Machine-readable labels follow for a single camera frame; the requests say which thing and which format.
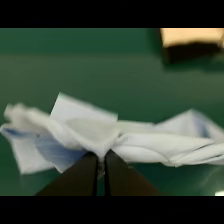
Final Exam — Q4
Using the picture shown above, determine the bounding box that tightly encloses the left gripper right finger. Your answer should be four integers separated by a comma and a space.
103, 149, 163, 197

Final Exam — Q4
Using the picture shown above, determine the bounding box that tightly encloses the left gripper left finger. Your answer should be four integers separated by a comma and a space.
35, 151, 99, 197

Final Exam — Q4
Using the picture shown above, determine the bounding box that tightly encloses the white shirt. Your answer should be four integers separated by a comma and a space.
0, 92, 224, 175

